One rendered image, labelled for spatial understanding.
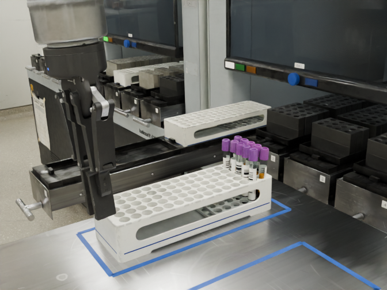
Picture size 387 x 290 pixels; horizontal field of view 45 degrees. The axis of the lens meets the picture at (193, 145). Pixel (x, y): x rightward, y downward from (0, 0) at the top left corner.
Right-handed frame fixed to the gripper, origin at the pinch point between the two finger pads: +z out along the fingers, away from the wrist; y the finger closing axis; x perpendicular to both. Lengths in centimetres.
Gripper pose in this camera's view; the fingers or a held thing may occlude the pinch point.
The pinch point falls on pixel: (98, 191)
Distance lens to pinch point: 65.9
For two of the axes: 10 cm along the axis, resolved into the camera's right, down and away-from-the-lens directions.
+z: 0.9, 9.5, 3.1
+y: -6.1, -1.9, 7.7
